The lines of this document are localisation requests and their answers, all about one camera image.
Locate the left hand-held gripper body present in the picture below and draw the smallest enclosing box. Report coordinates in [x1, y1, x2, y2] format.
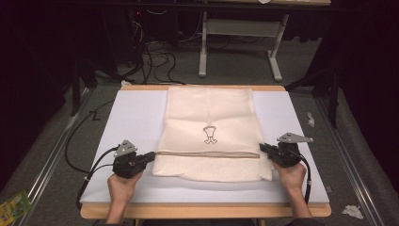
[111, 139, 149, 180]

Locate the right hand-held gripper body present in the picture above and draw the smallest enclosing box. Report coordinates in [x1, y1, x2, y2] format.
[272, 132, 314, 169]

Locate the cream mesh laundry bag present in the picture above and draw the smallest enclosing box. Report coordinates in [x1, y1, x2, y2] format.
[152, 86, 274, 184]

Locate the person's left hand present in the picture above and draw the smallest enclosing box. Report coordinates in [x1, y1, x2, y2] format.
[106, 170, 144, 205]

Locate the person's right hand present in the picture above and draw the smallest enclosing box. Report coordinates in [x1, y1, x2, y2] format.
[271, 161, 308, 193]

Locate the white board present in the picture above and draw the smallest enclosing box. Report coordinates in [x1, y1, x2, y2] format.
[78, 89, 331, 205]

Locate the wooden table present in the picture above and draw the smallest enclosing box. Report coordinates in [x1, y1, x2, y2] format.
[79, 83, 332, 220]

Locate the black stand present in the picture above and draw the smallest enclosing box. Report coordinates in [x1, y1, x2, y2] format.
[283, 64, 343, 130]
[69, 53, 99, 118]

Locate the large crumpled white tissue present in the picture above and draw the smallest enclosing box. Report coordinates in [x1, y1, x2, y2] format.
[341, 204, 365, 220]

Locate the green printed packet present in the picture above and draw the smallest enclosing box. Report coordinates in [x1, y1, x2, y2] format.
[0, 189, 34, 226]

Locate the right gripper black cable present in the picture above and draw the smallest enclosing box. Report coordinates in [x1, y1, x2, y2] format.
[296, 153, 313, 205]

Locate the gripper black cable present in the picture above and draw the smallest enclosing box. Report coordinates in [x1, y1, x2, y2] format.
[75, 145, 121, 211]
[296, 153, 313, 205]

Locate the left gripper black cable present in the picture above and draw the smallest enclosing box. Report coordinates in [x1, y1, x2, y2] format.
[75, 145, 121, 211]

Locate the metal floor rail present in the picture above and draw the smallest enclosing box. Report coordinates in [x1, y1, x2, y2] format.
[11, 87, 92, 226]
[314, 96, 379, 226]

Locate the black floor cable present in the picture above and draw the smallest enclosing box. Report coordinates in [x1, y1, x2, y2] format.
[64, 99, 116, 174]

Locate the bundle of black cables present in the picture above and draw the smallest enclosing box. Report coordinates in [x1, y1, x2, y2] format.
[126, 18, 186, 86]

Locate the white desk frame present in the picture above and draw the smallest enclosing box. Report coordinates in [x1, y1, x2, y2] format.
[198, 10, 290, 83]

